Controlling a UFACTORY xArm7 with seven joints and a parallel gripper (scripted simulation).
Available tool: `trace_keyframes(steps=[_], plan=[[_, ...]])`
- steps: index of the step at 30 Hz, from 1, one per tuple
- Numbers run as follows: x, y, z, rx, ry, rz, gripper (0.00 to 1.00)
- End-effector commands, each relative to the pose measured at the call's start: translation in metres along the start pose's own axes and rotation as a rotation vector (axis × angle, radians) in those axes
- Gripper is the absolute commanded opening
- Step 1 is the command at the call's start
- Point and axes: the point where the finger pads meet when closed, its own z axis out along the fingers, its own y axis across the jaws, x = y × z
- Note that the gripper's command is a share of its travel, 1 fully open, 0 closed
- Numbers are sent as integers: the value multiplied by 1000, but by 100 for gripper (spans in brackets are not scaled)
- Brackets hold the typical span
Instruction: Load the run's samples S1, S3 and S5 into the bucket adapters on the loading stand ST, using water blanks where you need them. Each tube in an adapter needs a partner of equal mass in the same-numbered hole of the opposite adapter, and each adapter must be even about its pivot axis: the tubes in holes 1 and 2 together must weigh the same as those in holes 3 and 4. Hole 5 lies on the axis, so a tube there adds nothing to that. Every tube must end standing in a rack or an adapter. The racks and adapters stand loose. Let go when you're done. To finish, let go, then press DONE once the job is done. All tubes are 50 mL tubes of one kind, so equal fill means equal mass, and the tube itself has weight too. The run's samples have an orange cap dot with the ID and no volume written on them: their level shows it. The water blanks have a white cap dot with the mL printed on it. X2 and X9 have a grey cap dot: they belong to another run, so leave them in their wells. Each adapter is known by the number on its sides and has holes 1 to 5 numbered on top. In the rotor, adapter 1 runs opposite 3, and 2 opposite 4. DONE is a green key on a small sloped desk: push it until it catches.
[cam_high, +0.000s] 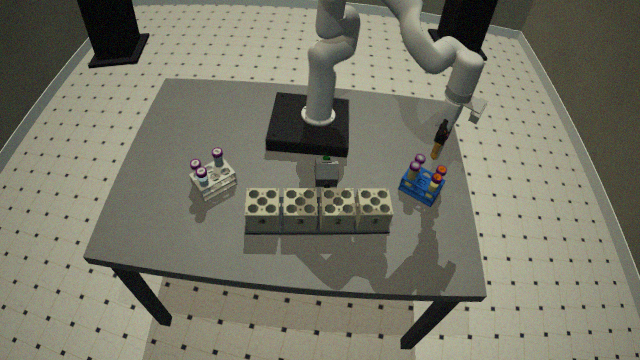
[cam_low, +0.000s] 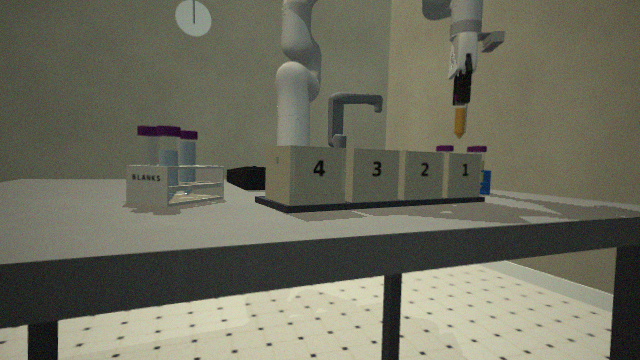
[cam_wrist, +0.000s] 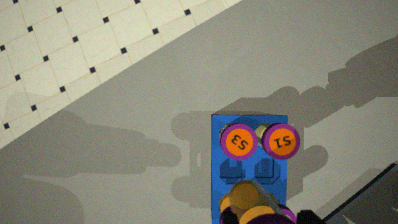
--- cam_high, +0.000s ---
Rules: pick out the cream tube rack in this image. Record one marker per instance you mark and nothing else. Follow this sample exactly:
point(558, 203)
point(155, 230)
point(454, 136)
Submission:
point(215, 177)

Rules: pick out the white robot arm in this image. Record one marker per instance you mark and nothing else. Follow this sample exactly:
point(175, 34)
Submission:
point(331, 22)

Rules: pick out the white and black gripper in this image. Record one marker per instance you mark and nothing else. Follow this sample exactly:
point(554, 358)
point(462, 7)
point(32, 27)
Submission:
point(449, 113)

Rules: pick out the beige bucket adapter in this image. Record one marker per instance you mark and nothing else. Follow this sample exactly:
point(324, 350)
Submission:
point(337, 211)
point(300, 209)
point(264, 209)
point(374, 215)

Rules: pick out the blue tube rack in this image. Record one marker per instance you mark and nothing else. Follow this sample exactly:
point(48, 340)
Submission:
point(422, 184)

